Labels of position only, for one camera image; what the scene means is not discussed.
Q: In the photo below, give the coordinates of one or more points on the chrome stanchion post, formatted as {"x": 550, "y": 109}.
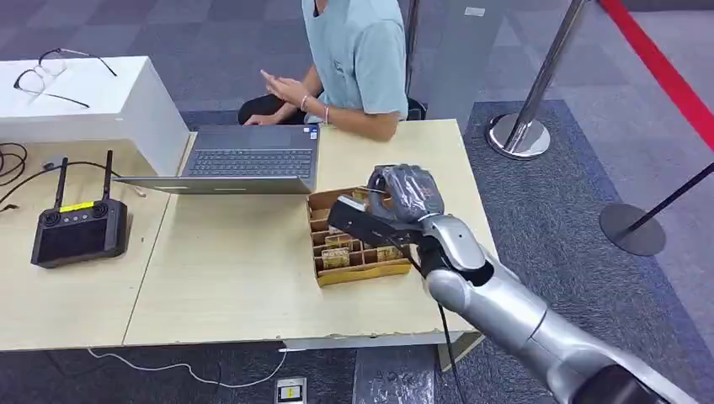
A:
{"x": 519, "y": 136}

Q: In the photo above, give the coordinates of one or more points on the red barrier belt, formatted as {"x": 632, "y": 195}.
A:
{"x": 664, "y": 72}

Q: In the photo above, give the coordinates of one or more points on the person's left hand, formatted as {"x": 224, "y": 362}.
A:
{"x": 262, "y": 119}

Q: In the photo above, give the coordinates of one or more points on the black remote controller with antennas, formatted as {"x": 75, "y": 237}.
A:
{"x": 78, "y": 237}

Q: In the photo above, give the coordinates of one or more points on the person's right hand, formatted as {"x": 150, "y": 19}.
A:
{"x": 284, "y": 89}

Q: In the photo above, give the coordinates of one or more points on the pale desk leg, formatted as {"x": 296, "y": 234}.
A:
{"x": 466, "y": 348}

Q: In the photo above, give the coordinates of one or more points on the dark plastic-wrapped panel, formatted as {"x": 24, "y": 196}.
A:
{"x": 390, "y": 379}

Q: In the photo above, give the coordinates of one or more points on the black-rimmed eyeglasses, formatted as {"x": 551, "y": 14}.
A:
{"x": 50, "y": 68}

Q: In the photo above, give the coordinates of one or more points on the white box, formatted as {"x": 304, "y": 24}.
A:
{"x": 83, "y": 120}

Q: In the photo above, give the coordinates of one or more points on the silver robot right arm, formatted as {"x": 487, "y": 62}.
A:
{"x": 519, "y": 318}

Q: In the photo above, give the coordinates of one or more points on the person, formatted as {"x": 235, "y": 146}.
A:
{"x": 357, "y": 56}

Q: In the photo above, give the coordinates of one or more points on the white floor label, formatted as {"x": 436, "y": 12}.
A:
{"x": 474, "y": 11}

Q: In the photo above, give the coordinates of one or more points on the grey laptop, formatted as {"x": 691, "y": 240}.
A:
{"x": 251, "y": 162}

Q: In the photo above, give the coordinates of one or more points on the wooden card box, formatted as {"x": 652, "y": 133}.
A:
{"x": 362, "y": 274}

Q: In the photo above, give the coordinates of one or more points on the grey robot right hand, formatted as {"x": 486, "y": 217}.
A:
{"x": 410, "y": 192}

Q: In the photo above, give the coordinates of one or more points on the floor power socket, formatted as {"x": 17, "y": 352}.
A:
{"x": 290, "y": 392}

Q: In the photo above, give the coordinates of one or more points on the black stanchion post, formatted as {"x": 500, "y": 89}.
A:
{"x": 633, "y": 230}

